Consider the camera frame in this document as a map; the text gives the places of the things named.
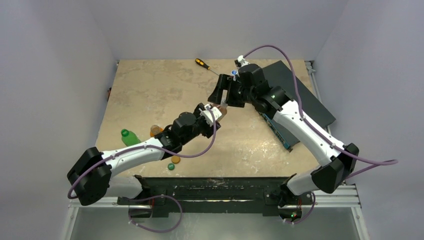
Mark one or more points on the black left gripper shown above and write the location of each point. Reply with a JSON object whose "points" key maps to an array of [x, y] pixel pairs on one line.
{"points": [[208, 129]]}

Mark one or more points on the tea bottle with yellow-red label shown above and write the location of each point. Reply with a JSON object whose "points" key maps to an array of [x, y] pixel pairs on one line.
{"points": [[223, 110]]}

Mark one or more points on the orange juice bottle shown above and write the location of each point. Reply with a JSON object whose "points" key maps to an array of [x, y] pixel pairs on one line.
{"points": [[155, 130]]}

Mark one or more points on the green plastic bottle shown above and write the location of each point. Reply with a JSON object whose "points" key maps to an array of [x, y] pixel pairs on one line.
{"points": [[129, 138]]}

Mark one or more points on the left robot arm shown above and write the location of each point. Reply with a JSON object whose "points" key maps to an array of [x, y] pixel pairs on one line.
{"points": [[92, 174]]}

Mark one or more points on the aluminium frame rail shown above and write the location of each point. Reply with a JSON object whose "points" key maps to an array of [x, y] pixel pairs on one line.
{"points": [[347, 195]]}

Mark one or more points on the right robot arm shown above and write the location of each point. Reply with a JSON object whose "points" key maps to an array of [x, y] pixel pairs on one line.
{"points": [[336, 160]]}

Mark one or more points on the yellow-black screwdriver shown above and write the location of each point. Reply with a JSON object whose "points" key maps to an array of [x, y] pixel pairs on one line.
{"points": [[202, 64]]}

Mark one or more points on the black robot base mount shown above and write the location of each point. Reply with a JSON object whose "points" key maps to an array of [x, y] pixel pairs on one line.
{"points": [[161, 196]]}

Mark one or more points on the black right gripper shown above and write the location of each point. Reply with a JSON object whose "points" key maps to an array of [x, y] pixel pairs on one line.
{"points": [[230, 90]]}

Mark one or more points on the green bottle cap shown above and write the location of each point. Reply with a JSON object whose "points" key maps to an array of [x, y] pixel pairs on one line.
{"points": [[171, 166]]}

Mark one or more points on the orange bottle cap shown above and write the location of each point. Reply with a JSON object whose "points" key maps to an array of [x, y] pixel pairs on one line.
{"points": [[175, 159]]}

